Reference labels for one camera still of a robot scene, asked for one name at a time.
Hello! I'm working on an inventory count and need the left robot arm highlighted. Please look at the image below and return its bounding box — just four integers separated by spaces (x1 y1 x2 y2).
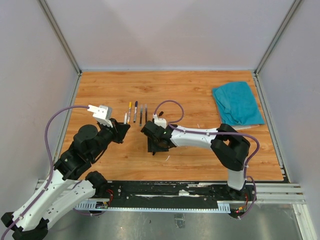
1 118 131 240

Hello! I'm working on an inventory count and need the white marker blue end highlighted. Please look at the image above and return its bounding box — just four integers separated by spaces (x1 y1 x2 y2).
133 101 138 123

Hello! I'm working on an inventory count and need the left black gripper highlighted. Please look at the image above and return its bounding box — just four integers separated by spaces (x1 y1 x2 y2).
89 117 131 160

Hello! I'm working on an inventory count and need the dark blue-green gel pen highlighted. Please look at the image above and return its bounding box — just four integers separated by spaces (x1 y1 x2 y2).
139 104 144 127

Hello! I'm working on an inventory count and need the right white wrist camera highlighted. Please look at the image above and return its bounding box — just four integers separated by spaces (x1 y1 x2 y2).
152 113 167 129

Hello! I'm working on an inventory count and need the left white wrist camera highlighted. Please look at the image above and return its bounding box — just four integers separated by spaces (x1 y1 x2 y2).
88 105 113 128

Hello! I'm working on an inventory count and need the purple gel pen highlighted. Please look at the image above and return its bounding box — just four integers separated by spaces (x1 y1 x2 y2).
144 104 148 124

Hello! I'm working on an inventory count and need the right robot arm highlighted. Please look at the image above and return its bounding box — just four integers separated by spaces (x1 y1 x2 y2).
141 121 251 200

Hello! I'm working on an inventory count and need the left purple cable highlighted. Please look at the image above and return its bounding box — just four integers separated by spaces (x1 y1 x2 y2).
0 105 90 240

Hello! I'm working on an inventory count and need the yellow capped white marker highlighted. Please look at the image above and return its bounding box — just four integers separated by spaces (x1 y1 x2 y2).
127 102 132 124

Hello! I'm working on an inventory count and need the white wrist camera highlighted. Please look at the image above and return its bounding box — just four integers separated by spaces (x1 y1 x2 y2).
152 113 167 129
88 105 113 128

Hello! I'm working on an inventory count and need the small white pen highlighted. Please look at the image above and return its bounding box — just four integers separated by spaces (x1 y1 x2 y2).
124 112 128 124

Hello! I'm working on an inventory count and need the teal cloth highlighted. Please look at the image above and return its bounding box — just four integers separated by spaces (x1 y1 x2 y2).
212 81 265 126

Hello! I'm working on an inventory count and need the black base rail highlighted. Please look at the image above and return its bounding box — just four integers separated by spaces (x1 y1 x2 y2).
102 181 242 210

